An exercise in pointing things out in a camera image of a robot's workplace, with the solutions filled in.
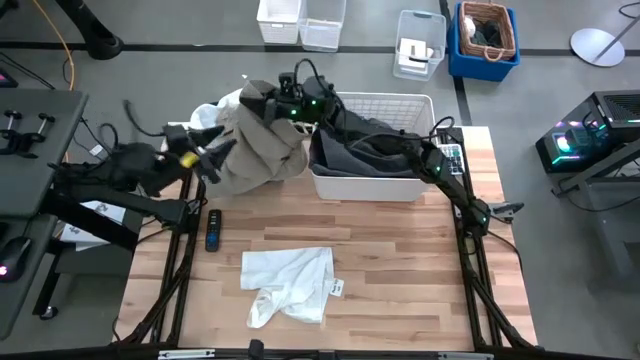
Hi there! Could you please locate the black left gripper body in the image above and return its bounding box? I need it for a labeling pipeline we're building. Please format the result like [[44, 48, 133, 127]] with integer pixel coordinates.
[[161, 124, 202, 174]]

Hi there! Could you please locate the dark grey garment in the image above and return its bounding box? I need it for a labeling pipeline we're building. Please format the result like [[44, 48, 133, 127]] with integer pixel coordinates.
[[309, 110, 422, 179]]

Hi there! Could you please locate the black stand foot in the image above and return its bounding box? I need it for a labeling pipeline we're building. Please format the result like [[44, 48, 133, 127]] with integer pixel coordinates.
[[53, 0, 125, 62]]

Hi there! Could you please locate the white printed paper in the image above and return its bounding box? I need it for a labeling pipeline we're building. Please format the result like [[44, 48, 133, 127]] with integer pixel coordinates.
[[58, 199, 128, 252]]

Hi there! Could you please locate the grey keypad calculator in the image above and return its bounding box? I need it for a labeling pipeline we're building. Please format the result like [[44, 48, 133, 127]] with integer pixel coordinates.
[[438, 143, 467, 177]]

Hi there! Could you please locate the yellow cable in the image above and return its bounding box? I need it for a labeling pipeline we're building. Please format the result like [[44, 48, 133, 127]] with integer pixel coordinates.
[[31, 0, 77, 92]]

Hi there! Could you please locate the silver metal bracket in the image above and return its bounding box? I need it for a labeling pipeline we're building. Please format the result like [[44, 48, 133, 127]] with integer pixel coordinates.
[[157, 348, 217, 360], [438, 351, 495, 360]]

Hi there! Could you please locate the small white slatted basket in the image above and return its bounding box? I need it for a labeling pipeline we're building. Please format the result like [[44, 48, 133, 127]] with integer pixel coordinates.
[[255, 0, 303, 46]]

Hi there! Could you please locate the round grey stand base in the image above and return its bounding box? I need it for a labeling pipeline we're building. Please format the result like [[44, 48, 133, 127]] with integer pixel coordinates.
[[569, 27, 627, 69]]

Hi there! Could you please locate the wicker basket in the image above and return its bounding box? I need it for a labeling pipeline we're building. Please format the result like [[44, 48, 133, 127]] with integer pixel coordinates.
[[458, 0, 517, 63]]

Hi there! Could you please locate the black table clamp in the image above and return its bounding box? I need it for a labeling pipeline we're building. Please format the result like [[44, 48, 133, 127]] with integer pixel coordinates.
[[489, 201, 526, 224]]

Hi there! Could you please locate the black clamp bracket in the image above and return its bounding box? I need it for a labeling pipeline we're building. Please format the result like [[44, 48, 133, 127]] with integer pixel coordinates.
[[0, 109, 57, 160]]

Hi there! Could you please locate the empty clear plastic bin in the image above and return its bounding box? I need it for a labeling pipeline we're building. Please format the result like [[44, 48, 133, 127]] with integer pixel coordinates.
[[298, 0, 348, 54]]

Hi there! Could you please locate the black metal frame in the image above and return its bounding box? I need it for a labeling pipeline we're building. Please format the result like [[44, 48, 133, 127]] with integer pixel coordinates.
[[439, 127, 535, 350], [119, 169, 207, 346]]

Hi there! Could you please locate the white box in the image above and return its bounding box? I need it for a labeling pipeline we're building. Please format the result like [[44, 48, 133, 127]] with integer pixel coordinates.
[[397, 37, 435, 72]]

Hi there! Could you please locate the large white laundry basket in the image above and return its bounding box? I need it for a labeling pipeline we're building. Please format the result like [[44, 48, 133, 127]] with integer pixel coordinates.
[[307, 91, 438, 203]]

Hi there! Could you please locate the black computer mouse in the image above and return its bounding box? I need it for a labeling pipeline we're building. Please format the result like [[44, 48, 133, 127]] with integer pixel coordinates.
[[0, 235, 33, 284]]

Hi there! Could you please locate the black computer with coloured lights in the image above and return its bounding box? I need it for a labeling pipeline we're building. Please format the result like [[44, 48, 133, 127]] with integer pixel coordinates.
[[535, 89, 640, 175]]

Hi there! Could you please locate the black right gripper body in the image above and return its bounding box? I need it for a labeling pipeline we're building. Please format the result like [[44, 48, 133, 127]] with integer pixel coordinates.
[[269, 90, 317, 125]]

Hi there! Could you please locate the blue plastic bin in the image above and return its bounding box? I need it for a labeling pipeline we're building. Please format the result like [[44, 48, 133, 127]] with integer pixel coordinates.
[[447, 3, 522, 83]]

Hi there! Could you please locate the grey desk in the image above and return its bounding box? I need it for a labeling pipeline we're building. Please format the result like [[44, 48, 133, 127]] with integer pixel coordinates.
[[0, 88, 90, 342]]

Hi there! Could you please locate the white crumpled garment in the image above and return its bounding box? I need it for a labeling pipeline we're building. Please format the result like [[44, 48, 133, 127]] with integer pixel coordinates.
[[189, 88, 246, 132]]

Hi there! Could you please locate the clear bin with white boxes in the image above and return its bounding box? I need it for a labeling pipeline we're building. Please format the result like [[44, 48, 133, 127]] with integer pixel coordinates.
[[392, 9, 448, 83]]

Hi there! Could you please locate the white garment with tag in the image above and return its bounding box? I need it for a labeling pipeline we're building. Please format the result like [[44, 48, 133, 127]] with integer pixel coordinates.
[[239, 246, 336, 330]]

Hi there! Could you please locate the taupe garment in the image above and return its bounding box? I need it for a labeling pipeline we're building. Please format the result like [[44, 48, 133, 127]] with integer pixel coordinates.
[[203, 79, 309, 199]]

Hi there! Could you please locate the black side stand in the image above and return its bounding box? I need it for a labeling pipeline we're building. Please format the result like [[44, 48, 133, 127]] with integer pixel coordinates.
[[548, 138, 640, 279]]

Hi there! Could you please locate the black remote control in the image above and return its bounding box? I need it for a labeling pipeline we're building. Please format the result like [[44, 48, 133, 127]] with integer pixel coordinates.
[[204, 208, 223, 253]]

